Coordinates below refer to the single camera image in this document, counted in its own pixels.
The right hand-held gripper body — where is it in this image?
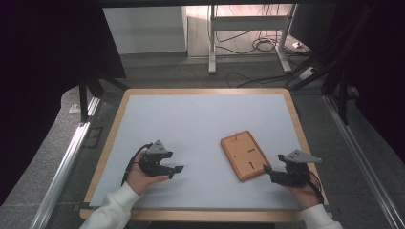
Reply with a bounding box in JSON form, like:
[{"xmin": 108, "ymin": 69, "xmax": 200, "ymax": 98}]
[{"xmin": 269, "ymin": 149, "xmax": 323, "ymax": 188}]

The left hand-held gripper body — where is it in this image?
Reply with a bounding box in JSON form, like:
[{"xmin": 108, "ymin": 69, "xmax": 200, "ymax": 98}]
[{"xmin": 139, "ymin": 139, "xmax": 175, "ymax": 177}]

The person's left hand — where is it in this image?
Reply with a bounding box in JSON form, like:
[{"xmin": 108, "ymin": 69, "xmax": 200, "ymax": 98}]
[{"xmin": 125, "ymin": 149, "xmax": 170, "ymax": 196}]

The person's right hand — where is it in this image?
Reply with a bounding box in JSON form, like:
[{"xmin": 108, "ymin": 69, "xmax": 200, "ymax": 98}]
[{"xmin": 284, "ymin": 173, "xmax": 323, "ymax": 210}]

